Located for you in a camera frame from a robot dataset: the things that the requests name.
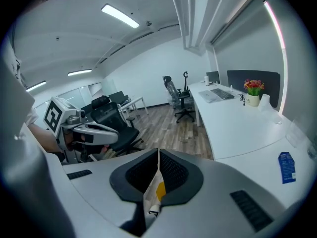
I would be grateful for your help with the dark grey desk divider panel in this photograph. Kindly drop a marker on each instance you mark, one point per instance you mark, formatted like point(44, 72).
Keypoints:
point(270, 83)
point(119, 97)

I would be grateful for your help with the potted colourful flowers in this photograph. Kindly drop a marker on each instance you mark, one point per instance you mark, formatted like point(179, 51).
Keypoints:
point(253, 93)

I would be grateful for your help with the blue packet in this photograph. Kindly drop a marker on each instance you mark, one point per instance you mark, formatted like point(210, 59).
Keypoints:
point(287, 167)

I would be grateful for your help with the person's white shirt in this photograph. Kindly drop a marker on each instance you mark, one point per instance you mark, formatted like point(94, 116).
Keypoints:
point(15, 95)

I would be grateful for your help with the person's left hand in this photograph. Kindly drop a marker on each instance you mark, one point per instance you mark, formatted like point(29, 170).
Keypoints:
point(81, 149)

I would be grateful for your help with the black keyboard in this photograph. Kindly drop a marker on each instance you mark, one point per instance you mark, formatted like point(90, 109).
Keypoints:
point(223, 94)

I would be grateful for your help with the vertical light strip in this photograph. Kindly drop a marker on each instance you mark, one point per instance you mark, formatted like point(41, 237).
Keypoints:
point(285, 71)

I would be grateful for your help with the small clear plastic lid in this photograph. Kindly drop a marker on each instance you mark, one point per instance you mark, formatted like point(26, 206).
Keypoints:
point(278, 121)

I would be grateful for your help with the small dark desk divider panel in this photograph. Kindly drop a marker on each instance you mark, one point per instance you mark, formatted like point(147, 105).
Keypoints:
point(214, 77)

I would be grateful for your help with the white desk leg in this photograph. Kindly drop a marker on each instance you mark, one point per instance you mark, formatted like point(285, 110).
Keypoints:
point(197, 114)

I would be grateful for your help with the small white office desk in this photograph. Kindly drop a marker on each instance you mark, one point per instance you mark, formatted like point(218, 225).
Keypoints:
point(136, 101)

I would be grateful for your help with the black mesh office chair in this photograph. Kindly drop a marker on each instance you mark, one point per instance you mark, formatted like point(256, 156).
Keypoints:
point(111, 118)

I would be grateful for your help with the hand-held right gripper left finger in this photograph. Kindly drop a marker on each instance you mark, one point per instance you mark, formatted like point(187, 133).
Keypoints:
point(99, 182)

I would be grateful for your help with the white cylinder container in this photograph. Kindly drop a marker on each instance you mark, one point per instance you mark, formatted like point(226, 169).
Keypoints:
point(207, 80)

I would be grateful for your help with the translucent white cup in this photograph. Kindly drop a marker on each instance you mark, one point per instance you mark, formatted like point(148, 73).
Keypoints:
point(264, 104)

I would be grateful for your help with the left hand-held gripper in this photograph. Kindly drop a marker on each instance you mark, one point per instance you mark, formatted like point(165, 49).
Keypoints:
point(58, 115)

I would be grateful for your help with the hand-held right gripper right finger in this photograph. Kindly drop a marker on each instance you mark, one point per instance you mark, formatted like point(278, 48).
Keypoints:
point(223, 195)

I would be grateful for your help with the beige packet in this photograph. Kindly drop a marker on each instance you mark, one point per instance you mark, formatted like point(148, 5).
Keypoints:
point(153, 187)

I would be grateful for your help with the long ceiling light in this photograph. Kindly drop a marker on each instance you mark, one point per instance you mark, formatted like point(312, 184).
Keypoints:
point(79, 72)
point(120, 16)
point(36, 86)

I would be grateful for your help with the person's left forearm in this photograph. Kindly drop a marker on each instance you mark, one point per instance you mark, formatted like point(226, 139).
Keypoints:
point(47, 140)

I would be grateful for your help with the silver laptop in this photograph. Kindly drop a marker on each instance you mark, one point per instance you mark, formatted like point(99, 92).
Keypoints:
point(208, 97)

